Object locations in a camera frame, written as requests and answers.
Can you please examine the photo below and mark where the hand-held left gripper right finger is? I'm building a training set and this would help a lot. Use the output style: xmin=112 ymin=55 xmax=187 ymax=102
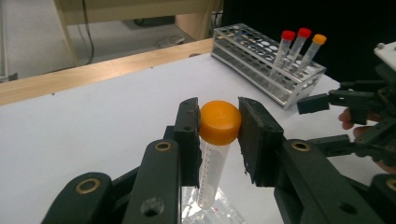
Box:
xmin=237 ymin=96 xmax=286 ymax=189

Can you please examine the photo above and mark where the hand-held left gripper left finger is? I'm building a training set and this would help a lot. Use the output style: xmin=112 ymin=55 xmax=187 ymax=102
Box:
xmin=163 ymin=96 xmax=203 ymax=189

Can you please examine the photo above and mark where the orange cap clear tube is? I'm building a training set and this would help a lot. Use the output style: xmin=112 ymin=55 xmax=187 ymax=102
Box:
xmin=294 ymin=33 xmax=328 ymax=80
xmin=196 ymin=99 xmax=243 ymax=210

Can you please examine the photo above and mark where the red cap clear tube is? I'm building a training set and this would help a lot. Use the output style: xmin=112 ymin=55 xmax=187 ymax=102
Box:
xmin=284 ymin=27 xmax=313 ymax=75
xmin=270 ymin=29 xmax=297 ymax=79

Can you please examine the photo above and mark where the clear acrylic tube rack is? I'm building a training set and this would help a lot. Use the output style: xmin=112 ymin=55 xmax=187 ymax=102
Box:
xmin=181 ymin=186 xmax=248 ymax=224

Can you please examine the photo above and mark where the metal tube rack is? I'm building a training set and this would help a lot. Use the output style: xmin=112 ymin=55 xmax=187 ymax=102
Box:
xmin=210 ymin=22 xmax=328 ymax=110

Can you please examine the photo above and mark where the white table sheet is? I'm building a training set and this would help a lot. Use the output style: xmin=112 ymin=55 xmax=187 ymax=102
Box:
xmin=0 ymin=51 xmax=388 ymax=224

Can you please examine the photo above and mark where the wooden table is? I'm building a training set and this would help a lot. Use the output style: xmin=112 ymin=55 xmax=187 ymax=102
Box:
xmin=0 ymin=37 xmax=215 ymax=107

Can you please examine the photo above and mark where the black flat box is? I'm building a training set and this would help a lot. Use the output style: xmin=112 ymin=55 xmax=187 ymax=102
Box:
xmin=133 ymin=15 xmax=177 ymax=28

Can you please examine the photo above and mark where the light wooden furniture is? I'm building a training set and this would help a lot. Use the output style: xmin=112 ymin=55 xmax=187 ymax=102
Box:
xmin=51 ymin=0 xmax=224 ymax=68

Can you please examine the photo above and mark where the white floor cable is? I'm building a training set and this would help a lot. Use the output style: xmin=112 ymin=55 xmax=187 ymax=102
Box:
xmin=153 ymin=34 xmax=187 ymax=49

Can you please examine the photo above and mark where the black hanging cable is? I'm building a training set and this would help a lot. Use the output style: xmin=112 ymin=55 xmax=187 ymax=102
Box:
xmin=80 ymin=0 xmax=95 ymax=65

